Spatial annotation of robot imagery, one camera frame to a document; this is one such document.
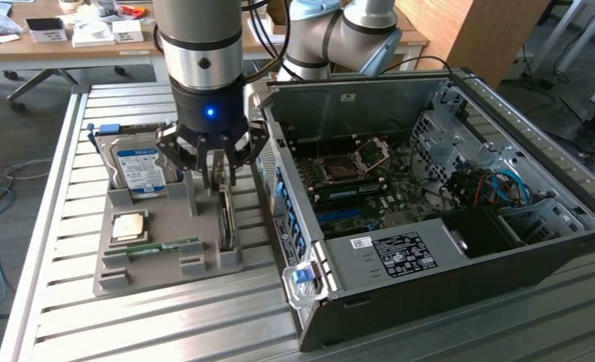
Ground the green graphics card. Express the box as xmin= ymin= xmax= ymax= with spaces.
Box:
xmin=210 ymin=149 xmax=239 ymax=253

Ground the brown cardboard box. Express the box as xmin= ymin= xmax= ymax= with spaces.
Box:
xmin=266 ymin=0 xmax=293 ymax=24

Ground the white paper stack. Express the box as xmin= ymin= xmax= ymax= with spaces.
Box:
xmin=246 ymin=17 xmax=291 ymax=46

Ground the white box with black inside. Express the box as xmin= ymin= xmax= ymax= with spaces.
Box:
xmin=25 ymin=17 xmax=70 ymax=43

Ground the grey parts rack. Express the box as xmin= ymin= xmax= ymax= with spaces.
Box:
xmin=93 ymin=165 xmax=246 ymax=299

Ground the metal disk bay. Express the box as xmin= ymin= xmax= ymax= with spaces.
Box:
xmin=498 ymin=198 xmax=586 ymax=246

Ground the red plastic object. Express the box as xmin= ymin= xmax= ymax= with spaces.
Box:
xmin=119 ymin=5 xmax=150 ymax=20

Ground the perforated metal cage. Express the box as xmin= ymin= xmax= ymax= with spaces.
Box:
xmin=409 ymin=111 xmax=481 ymax=183

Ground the red wire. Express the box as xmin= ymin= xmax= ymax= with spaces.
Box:
xmin=474 ymin=173 xmax=499 ymax=207

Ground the black open PC case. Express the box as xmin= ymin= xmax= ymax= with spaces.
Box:
xmin=245 ymin=67 xmax=595 ymax=354

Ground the CPU socket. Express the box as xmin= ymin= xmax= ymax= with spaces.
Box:
xmin=313 ymin=153 xmax=367 ymax=186

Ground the hard disk with blue caddy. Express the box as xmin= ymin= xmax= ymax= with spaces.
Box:
xmin=86 ymin=121 xmax=183 ymax=200

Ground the plain white box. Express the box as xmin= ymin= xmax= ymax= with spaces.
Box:
xmin=111 ymin=19 xmax=143 ymax=44

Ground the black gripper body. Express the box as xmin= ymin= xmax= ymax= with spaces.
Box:
xmin=170 ymin=75 xmax=251 ymax=139

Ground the grey floor cable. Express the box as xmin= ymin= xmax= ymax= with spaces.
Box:
xmin=0 ymin=157 xmax=53 ymax=183

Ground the white desk frame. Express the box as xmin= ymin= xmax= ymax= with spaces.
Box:
xmin=526 ymin=0 xmax=595 ymax=103

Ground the green RAM stick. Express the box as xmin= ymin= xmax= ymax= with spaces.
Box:
xmin=110 ymin=236 xmax=202 ymax=258

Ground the wooden cabinet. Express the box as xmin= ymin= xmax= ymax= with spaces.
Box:
xmin=395 ymin=0 xmax=553 ymax=87

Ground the installed RAM stick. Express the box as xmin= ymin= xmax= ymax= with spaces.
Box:
xmin=313 ymin=183 xmax=385 ymax=204

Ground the green motherboard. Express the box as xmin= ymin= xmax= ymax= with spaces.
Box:
xmin=294 ymin=143 xmax=454 ymax=241

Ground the blue expansion slot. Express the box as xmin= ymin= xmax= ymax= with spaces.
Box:
xmin=317 ymin=208 xmax=365 ymax=224

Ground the wooden office desk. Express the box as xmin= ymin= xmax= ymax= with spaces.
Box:
xmin=241 ymin=0 xmax=429 ymax=82
xmin=0 ymin=0 xmax=171 ymax=111

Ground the silver power supply unit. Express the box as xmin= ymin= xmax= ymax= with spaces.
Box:
xmin=325 ymin=218 xmax=473 ymax=291

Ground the metal socket cover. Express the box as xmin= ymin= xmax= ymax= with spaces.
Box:
xmin=353 ymin=137 xmax=393 ymax=170

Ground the white box with tape roll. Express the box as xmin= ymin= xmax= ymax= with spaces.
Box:
xmin=71 ymin=20 xmax=117 ymax=48

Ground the blue wire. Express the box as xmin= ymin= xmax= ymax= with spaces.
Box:
xmin=493 ymin=171 xmax=534 ymax=207

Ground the silver CPU chip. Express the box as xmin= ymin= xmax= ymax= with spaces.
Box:
xmin=111 ymin=213 xmax=147 ymax=242

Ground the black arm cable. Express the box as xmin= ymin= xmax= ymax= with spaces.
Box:
xmin=241 ymin=0 xmax=293 ymax=82

